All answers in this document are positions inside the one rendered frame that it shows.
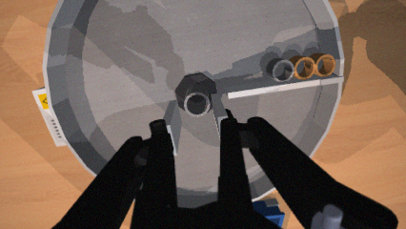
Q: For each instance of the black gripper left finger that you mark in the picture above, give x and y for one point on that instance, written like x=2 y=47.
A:
x=108 y=199

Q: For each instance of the blue crate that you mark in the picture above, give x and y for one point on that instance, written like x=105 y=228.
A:
x=269 y=208

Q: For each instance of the grey metal bushing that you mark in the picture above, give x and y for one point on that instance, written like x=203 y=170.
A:
x=196 y=111
x=199 y=104
x=288 y=70

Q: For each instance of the bronze bushing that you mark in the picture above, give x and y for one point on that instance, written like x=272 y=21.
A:
x=309 y=66
x=328 y=64

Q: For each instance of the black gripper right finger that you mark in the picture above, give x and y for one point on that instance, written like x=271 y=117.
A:
x=316 y=199

